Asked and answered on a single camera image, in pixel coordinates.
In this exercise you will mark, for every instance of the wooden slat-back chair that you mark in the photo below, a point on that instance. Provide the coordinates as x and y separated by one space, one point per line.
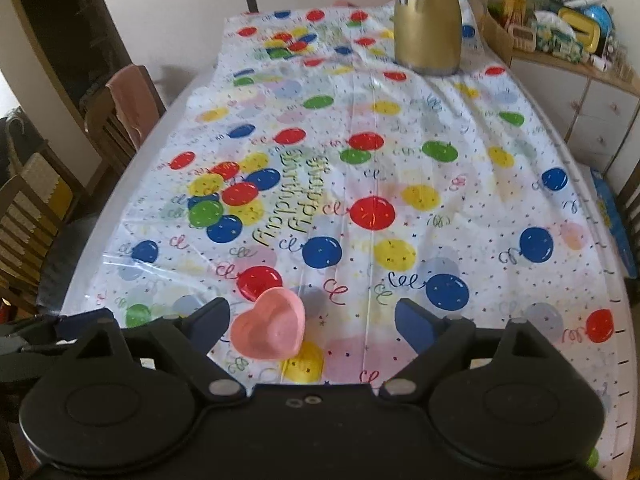
631 200

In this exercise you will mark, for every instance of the wooden chair with cloth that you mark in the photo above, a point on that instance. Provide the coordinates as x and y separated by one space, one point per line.
105 125

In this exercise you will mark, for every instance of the blue globe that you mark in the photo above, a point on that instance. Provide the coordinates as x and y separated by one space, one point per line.
600 17

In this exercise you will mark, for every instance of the blue box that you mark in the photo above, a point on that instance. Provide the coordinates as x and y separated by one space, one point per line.
612 220

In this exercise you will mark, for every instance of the cardboard box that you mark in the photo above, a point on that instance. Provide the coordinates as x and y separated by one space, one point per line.
495 35

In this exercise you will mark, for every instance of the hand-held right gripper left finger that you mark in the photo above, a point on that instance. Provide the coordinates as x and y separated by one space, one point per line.
212 322

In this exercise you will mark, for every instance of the pink heart-shaped bowl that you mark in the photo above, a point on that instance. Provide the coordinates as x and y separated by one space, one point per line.
270 327

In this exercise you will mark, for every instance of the floral packet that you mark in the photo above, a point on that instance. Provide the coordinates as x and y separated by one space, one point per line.
552 35

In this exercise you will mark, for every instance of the wooden chair with cushion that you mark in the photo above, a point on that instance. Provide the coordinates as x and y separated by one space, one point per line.
25 240

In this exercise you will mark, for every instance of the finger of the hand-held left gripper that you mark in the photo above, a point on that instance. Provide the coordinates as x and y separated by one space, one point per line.
85 319

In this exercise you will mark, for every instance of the balloon print tablecloth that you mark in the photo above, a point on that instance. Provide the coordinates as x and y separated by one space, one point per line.
350 170

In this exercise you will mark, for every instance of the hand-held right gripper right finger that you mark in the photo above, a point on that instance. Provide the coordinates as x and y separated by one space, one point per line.
415 325

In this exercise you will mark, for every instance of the white drawer cabinet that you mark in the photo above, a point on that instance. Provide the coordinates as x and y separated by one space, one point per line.
595 105

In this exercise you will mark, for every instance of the gold kettle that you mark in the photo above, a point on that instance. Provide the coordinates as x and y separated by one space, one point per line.
427 25

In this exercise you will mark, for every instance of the pinkish brown cloth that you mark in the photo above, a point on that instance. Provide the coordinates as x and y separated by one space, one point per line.
135 105

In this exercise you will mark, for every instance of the yellow container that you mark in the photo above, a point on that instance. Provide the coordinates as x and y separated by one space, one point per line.
580 27

